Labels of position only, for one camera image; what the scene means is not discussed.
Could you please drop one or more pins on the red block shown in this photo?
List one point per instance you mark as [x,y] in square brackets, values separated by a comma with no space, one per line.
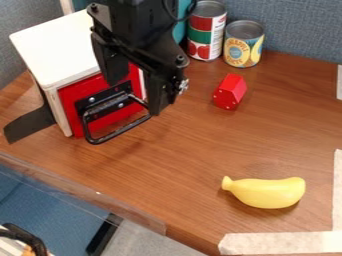
[230,90]

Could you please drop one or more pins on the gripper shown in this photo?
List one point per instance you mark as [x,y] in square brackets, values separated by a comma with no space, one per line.
[142,36]

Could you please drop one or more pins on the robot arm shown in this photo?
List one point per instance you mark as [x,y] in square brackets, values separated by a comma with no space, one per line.
[142,8]

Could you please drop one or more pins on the red and green can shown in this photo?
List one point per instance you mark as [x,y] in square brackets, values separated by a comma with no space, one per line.
[206,31]

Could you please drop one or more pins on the yellow toy banana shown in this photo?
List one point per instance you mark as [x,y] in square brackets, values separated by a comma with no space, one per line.
[267,192]

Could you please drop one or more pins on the cabinet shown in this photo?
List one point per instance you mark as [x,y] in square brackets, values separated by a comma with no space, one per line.
[55,50]

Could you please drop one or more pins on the yellow can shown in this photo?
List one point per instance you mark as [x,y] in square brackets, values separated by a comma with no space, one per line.
[242,45]

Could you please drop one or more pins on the drawer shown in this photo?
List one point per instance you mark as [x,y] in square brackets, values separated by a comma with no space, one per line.
[75,95]

